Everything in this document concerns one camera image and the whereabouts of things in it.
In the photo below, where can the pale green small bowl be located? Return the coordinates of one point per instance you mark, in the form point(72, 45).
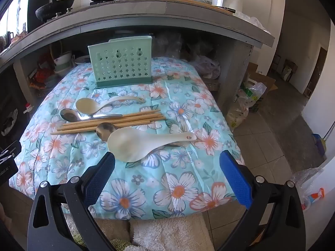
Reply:
point(202, 2)

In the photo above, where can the bunch of wooden chopsticks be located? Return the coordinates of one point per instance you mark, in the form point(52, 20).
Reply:
point(117, 120)

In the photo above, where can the orange spray bottle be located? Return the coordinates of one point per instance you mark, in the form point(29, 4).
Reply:
point(312, 197)

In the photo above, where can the stack of ceramic bowls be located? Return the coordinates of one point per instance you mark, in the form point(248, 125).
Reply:
point(62, 62)

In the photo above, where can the black wok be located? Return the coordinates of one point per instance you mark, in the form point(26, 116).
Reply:
point(52, 7)

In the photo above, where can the red snack packet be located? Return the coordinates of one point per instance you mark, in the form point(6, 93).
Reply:
point(42, 78)

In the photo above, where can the white bag with groceries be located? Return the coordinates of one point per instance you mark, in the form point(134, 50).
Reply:
point(246, 104)

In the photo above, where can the clear plastic bag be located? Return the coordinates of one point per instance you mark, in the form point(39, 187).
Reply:
point(253, 22)

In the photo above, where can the stainless steel spoon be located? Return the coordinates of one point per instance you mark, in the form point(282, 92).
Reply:
point(104, 130)
point(68, 115)

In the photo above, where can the cardboard box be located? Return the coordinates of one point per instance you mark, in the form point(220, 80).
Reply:
point(264, 81)

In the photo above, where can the floral printed blanket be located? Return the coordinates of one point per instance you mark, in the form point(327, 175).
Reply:
point(170, 183)

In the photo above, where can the green plastic utensil holder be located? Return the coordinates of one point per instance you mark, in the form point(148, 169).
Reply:
point(120, 65)

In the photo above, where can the crumpled plastic bag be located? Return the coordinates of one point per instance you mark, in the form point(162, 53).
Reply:
point(208, 66)

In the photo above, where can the beige plastic rice spoon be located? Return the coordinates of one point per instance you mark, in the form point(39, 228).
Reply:
point(86, 106)

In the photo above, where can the beige fluffy mat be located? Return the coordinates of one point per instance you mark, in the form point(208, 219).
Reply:
point(104, 230)

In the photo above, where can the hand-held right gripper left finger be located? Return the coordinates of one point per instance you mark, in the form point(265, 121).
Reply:
point(100, 177)

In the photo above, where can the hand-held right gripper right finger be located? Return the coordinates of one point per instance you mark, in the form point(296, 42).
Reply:
point(235, 180)

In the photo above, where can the white fluffy towel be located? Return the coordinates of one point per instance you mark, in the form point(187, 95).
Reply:
point(170, 232)

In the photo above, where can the grey concrete counter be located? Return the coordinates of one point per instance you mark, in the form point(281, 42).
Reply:
point(130, 18)

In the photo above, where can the window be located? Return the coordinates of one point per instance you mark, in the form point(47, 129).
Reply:
point(18, 7)

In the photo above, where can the gas stove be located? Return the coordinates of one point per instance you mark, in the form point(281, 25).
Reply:
point(104, 1)

